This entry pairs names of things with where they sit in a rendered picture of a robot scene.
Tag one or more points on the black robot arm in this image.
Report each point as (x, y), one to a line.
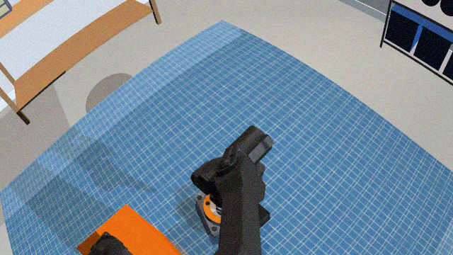
(236, 178)

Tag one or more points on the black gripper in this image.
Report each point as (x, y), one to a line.
(263, 214)

